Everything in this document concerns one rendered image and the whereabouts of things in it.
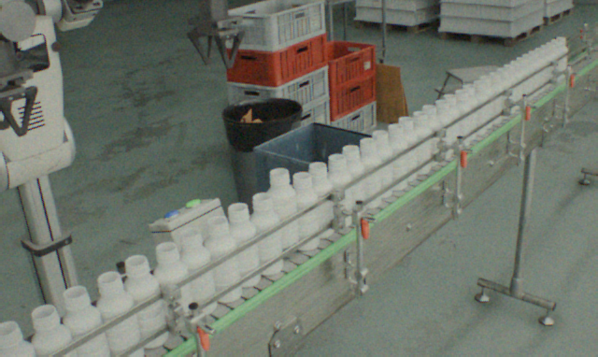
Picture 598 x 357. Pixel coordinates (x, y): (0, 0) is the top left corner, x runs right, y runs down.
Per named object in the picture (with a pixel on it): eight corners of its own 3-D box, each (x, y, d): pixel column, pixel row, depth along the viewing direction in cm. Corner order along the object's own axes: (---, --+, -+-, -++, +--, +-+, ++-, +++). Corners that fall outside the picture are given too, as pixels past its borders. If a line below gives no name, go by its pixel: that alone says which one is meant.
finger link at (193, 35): (214, 60, 130) (209, 16, 127) (236, 64, 126) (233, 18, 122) (189, 67, 126) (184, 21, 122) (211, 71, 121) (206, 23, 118)
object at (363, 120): (334, 151, 452) (333, 122, 443) (290, 141, 476) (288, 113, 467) (377, 126, 495) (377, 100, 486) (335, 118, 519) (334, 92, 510)
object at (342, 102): (333, 122, 443) (332, 92, 435) (288, 113, 467) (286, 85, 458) (377, 100, 487) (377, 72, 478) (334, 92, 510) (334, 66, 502)
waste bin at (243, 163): (272, 238, 339) (263, 128, 314) (217, 217, 367) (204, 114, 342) (324, 207, 370) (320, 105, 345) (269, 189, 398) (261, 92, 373)
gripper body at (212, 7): (210, 22, 127) (206, -13, 124) (244, 25, 121) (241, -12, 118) (186, 28, 123) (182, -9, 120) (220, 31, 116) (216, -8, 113)
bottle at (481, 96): (490, 133, 191) (492, 82, 184) (477, 137, 188) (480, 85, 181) (476, 128, 195) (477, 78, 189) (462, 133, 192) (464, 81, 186)
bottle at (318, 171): (303, 231, 141) (299, 164, 134) (327, 224, 143) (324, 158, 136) (314, 242, 136) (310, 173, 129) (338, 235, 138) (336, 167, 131)
